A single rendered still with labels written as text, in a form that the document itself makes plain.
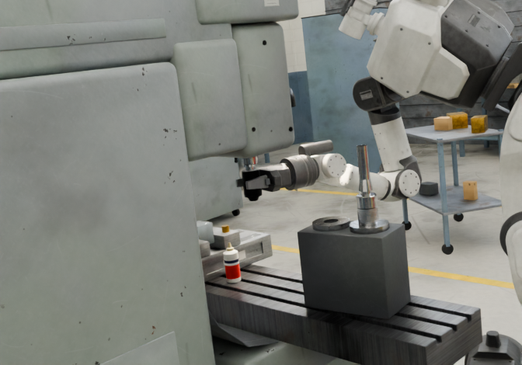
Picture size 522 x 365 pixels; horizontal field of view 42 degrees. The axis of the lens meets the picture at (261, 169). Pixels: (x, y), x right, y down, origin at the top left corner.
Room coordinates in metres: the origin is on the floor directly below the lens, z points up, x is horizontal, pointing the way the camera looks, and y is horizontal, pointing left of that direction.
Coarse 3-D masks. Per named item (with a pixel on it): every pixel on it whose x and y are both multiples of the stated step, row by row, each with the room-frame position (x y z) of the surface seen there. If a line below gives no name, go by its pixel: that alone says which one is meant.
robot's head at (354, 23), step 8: (360, 0) 1.86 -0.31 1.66; (352, 8) 1.87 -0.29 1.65; (360, 8) 1.86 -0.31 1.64; (368, 8) 1.86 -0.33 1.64; (344, 16) 1.89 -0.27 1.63; (352, 16) 1.87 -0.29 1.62; (360, 16) 1.86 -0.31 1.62; (368, 16) 1.86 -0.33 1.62; (376, 16) 1.85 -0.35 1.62; (344, 24) 1.87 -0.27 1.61; (352, 24) 1.86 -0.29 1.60; (360, 24) 1.86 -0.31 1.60; (368, 24) 1.85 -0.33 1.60; (344, 32) 1.87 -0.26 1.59; (352, 32) 1.86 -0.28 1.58; (360, 32) 1.87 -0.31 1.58
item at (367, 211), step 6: (360, 204) 1.49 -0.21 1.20; (366, 204) 1.48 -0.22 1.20; (372, 204) 1.49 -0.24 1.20; (360, 210) 1.49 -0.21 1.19; (366, 210) 1.49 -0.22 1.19; (372, 210) 1.49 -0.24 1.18; (360, 216) 1.49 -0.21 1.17; (366, 216) 1.49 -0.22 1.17; (372, 216) 1.48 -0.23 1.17; (378, 216) 1.50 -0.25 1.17; (360, 222) 1.50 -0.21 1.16; (366, 222) 1.49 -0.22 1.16; (372, 222) 1.49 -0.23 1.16; (378, 222) 1.50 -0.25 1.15
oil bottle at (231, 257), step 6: (228, 246) 1.81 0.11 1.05; (228, 252) 1.80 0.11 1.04; (234, 252) 1.80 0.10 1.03; (228, 258) 1.79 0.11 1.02; (234, 258) 1.80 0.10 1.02; (228, 264) 1.79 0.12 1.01; (234, 264) 1.79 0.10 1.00; (228, 270) 1.80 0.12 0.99; (234, 270) 1.79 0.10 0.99; (228, 276) 1.80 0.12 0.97; (234, 276) 1.79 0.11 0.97; (240, 276) 1.81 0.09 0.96; (228, 282) 1.80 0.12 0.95; (234, 282) 1.79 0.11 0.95
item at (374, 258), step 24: (336, 216) 1.61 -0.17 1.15; (312, 240) 1.53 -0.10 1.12; (336, 240) 1.49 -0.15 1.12; (360, 240) 1.45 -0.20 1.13; (384, 240) 1.43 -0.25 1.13; (312, 264) 1.53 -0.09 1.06; (336, 264) 1.50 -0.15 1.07; (360, 264) 1.46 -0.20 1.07; (384, 264) 1.43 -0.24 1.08; (312, 288) 1.54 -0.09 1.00; (336, 288) 1.50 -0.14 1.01; (360, 288) 1.46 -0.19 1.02; (384, 288) 1.43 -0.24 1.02; (408, 288) 1.51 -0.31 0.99; (360, 312) 1.46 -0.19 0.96; (384, 312) 1.43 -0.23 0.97
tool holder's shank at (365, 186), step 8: (360, 152) 1.50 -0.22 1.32; (360, 160) 1.50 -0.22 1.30; (368, 160) 1.50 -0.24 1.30; (360, 168) 1.50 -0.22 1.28; (368, 168) 1.50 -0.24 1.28; (360, 176) 1.50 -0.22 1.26; (368, 176) 1.50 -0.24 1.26; (360, 184) 1.50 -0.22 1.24; (368, 184) 1.50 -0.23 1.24; (368, 192) 1.50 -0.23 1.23
